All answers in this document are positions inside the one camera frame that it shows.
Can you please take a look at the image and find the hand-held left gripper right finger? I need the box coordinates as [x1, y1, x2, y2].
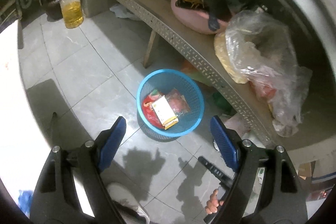
[210, 115, 308, 224]

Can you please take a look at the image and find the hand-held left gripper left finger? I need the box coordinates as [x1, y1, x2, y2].
[29, 116, 127, 224]

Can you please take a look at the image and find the blue plastic basket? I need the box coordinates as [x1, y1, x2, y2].
[136, 69, 205, 135]

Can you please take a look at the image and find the red snack packet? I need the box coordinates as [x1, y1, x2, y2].
[142, 90, 168, 126]

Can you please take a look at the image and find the yellow box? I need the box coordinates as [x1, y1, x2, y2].
[151, 95, 179, 130]

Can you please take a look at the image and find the pink clear plastic bag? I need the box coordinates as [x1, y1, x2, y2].
[165, 89, 191, 117]

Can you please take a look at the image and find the blue wrapper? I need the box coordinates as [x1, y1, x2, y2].
[18, 189, 33, 214]

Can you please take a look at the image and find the person's right hand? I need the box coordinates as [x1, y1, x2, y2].
[205, 189, 225, 215]

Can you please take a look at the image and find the pale pink plastic bag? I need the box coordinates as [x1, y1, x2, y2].
[224, 114, 263, 141]

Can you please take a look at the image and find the red plastic bag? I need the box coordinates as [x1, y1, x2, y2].
[249, 81, 279, 102]

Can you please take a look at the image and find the crumpled clear plastic bag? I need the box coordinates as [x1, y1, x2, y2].
[247, 64, 313, 138]

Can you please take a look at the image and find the orange plastic bag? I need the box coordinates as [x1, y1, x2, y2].
[181, 60, 202, 83]

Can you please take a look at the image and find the yellow plastic bag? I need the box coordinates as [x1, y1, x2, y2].
[214, 32, 248, 84]

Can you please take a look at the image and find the wooden support leg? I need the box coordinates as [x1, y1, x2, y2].
[142, 30, 157, 68]

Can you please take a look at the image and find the brown cardboard box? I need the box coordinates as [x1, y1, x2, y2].
[298, 161, 336, 201]

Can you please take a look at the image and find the white rag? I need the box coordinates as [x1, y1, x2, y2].
[109, 4, 142, 21]

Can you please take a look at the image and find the pink basin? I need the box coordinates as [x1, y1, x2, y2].
[171, 0, 237, 35]

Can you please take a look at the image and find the cooking oil bottle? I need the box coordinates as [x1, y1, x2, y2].
[58, 0, 84, 29]

